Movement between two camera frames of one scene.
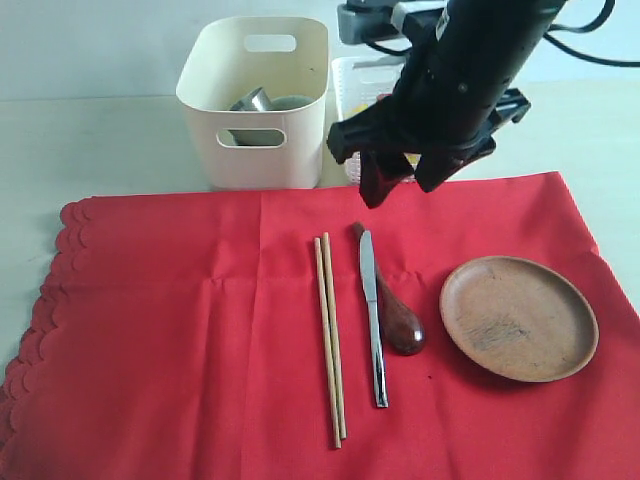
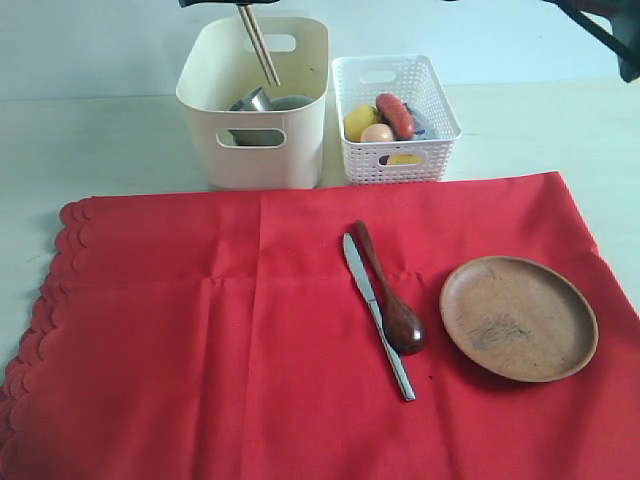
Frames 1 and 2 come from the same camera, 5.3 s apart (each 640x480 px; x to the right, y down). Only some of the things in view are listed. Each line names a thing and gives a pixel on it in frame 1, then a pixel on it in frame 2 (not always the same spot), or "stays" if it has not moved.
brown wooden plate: (519, 319) stays
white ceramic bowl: (290, 101) stays
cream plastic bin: (284, 55) stays
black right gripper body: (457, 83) to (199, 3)
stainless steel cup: (255, 101) stays
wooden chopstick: (335, 419) to (251, 33)
